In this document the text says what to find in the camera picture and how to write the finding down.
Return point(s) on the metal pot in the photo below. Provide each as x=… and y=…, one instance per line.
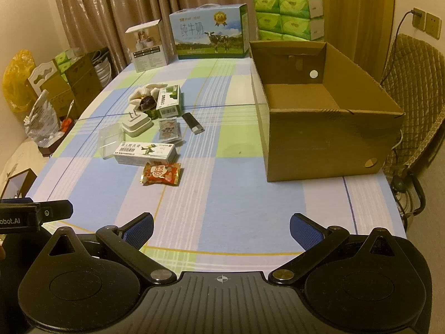
x=102, y=64

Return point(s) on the white plastic bag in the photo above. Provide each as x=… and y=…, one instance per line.
x=41, y=121

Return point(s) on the small printed snack packet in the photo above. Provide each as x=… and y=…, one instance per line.
x=169, y=131

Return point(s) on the black chair armrest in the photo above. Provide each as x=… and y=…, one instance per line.
x=412, y=188

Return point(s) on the green small packet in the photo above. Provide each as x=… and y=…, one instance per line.
x=152, y=114

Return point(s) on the brown cardboard carton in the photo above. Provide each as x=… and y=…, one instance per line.
x=85, y=80

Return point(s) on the white power adapter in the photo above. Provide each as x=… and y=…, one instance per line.
x=136, y=127

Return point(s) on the long white box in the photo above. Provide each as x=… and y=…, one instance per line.
x=144, y=153

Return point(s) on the chair with quilted cover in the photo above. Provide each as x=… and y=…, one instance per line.
x=413, y=87

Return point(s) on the clear plastic box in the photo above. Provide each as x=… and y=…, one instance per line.
x=109, y=144

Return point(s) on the brown patterned curtain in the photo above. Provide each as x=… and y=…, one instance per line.
x=104, y=7

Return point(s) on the white product box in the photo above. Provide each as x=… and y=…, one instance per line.
x=149, y=52

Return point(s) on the red snack packet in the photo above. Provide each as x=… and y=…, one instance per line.
x=161, y=174

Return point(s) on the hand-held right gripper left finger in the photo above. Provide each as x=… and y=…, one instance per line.
x=139, y=230

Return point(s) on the black lighter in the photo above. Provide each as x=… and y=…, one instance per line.
x=193, y=122

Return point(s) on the green and white small box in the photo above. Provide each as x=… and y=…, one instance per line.
x=168, y=102

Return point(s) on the blue milk carton box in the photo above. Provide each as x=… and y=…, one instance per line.
x=208, y=31

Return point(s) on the carton with white flap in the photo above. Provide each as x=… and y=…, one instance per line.
x=52, y=90

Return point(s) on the yellow curtain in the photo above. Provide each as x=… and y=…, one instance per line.
x=358, y=14

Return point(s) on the white knitted cloth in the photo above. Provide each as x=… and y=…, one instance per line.
x=146, y=90

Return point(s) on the brown cardboard box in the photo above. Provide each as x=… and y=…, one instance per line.
x=313, y=146

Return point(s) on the yellow plastic bag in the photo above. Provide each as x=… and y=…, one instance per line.
x=17, y=83

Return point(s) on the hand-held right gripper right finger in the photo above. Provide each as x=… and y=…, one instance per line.
x=306, y=231

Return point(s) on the green tissue packs in carton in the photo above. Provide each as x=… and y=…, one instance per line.
x=64, y=61

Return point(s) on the dark wooden box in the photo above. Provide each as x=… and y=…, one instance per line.
x=19, y=184

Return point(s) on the dark brown small object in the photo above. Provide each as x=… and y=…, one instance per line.
x=147, y=103

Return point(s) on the stack of green tissue packs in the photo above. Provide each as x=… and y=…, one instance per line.
x=288, y=14

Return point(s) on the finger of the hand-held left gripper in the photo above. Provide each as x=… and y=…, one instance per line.
x=15, y=200
x=55, y=209

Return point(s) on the beige wall outlet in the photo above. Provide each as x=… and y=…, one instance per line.
x=419, y=18
x=433, y=25

